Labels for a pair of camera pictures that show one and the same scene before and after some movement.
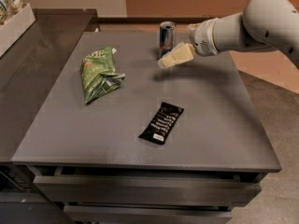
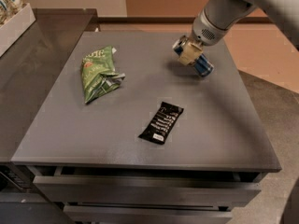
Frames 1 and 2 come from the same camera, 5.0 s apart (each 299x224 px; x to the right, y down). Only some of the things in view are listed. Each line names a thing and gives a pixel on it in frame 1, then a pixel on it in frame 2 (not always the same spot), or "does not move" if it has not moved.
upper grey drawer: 123,189 does not move
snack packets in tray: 11,2 does not move
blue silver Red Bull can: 167,37 to 203,64
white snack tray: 15,26 does not move
